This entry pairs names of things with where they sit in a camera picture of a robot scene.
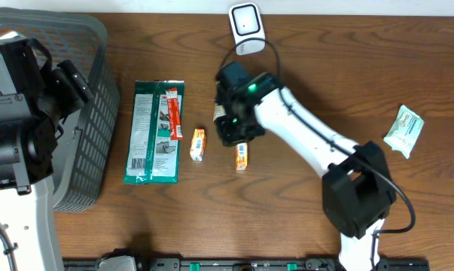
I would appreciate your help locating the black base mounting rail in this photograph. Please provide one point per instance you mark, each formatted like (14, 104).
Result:
(123, 259)

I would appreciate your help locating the white barcode scanner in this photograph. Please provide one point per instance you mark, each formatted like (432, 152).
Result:
(247, 28)

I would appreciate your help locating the red and white package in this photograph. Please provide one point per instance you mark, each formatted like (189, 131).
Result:
(174, 114)

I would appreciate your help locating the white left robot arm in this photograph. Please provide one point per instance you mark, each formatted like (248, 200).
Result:
(35, 97)

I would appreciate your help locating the orange tissue pack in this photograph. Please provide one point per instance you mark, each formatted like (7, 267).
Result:
(241, 156)
(198, 145)

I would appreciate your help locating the green lidded small jar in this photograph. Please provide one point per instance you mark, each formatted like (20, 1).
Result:
(218, 111)

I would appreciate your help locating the grey plastic mesh basket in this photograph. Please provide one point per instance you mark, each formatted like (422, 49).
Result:
(80, 158)

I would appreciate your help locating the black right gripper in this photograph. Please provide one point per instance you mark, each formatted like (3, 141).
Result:
(230, 138)

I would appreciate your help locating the dark green package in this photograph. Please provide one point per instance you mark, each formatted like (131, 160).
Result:
(152, 156)

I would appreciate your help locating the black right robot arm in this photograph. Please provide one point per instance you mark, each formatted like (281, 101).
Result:
(356, 194)

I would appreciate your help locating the mint green wipes packet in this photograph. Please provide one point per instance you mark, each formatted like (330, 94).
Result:
(404, 131)

